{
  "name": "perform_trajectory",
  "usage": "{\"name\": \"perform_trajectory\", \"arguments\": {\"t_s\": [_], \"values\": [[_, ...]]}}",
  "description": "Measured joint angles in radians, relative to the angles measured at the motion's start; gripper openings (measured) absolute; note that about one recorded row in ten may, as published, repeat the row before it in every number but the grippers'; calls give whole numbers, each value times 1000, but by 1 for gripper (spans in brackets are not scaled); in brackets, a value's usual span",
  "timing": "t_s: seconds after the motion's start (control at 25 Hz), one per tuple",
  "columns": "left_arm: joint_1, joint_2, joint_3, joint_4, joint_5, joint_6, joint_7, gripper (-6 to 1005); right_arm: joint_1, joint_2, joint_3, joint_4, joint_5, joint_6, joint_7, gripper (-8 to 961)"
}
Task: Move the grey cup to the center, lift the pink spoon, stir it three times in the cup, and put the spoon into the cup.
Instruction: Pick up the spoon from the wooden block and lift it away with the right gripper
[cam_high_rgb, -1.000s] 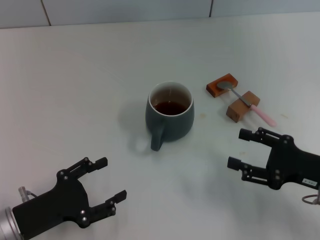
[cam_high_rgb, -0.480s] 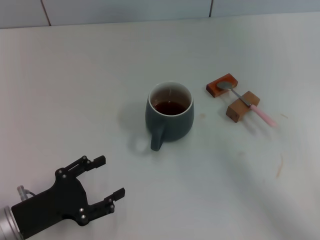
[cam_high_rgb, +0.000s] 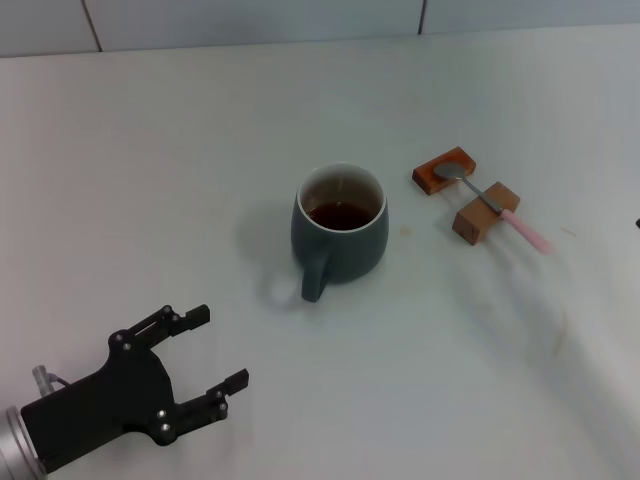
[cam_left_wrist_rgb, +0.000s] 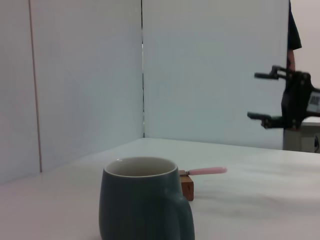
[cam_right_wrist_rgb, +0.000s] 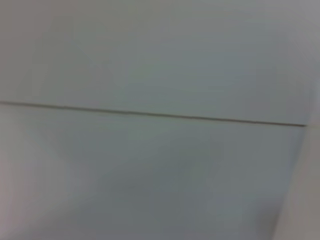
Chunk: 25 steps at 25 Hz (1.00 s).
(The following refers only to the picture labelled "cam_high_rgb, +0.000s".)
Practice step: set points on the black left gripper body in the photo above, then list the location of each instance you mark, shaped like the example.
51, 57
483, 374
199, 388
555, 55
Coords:
110, 405

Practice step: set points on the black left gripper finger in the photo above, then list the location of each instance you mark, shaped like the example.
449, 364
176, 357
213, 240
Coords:
205, 410
167, 322

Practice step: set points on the grey ceramic cup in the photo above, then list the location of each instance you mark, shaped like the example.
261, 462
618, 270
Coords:
350, 255

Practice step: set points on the dark tea liquid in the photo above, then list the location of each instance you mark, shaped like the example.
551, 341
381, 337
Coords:
340, 216

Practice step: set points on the reddish brown wooden block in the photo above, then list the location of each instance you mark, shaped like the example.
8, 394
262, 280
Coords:
440, 186

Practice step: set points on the light tan wooden block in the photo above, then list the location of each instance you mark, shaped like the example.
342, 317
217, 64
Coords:
475, 220

